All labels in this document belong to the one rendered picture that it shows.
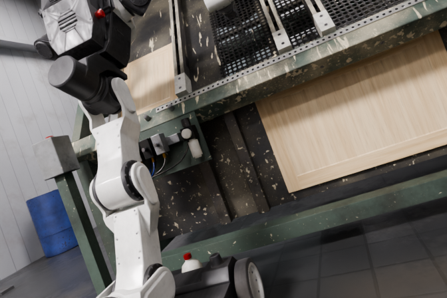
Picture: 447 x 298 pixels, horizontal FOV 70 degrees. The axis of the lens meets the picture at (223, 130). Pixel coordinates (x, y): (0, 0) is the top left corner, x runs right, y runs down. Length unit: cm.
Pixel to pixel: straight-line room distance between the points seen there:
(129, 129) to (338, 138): 101
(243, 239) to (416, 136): 96
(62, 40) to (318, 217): 127
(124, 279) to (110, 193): 27
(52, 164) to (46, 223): 292
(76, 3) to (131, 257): 90
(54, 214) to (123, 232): 342
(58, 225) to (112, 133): 341
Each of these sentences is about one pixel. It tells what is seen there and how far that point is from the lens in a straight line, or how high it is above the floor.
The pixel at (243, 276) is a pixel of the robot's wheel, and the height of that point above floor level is 17.
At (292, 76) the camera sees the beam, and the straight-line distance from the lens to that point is 146.
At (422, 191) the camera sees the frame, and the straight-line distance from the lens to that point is 158.
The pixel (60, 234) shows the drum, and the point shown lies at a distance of 456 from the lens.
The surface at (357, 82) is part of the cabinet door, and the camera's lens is 170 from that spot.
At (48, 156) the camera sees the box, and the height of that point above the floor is 85.
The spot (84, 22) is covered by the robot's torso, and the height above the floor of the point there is 121.
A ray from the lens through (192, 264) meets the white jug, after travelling 157.
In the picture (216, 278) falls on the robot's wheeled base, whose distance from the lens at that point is 125.
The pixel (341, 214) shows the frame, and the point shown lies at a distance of 154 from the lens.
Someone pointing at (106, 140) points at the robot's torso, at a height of 78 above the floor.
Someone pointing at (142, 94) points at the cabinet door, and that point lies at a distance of 184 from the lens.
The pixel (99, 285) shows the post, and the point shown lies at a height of 20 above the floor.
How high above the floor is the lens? 66
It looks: 1 degrees up
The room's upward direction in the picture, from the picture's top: 21 degrees counter-clockwise
